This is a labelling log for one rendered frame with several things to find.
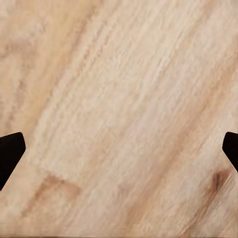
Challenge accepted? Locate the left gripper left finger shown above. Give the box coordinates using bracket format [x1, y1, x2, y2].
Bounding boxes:
[0, 132, 26, 192]

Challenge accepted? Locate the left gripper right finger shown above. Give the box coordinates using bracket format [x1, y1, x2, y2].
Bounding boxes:
[222, 132, 238, 172]

